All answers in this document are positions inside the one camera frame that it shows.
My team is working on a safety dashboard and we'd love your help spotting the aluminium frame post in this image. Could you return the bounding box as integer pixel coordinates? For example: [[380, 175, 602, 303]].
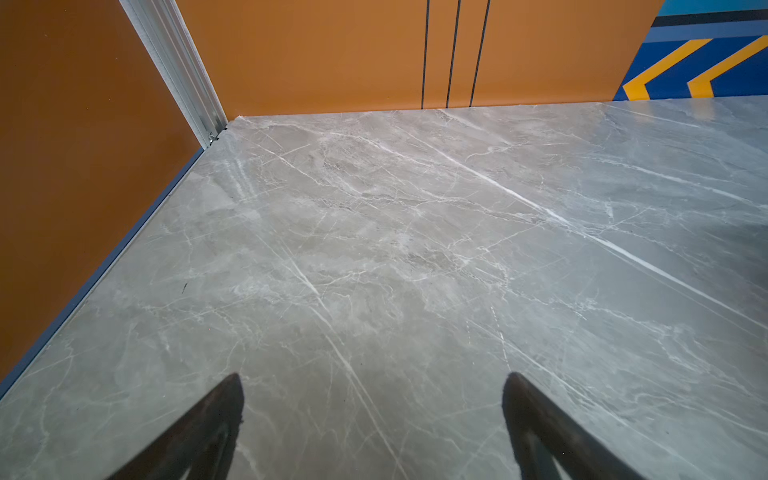
[[120, 0, 228, 149]]

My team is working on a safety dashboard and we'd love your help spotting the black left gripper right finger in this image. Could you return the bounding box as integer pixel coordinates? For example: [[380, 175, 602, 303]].
[[502, 372, 642, 479]]

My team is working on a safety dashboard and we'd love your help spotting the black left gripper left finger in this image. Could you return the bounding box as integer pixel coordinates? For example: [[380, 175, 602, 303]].
[[110, 373, 244, 479]]

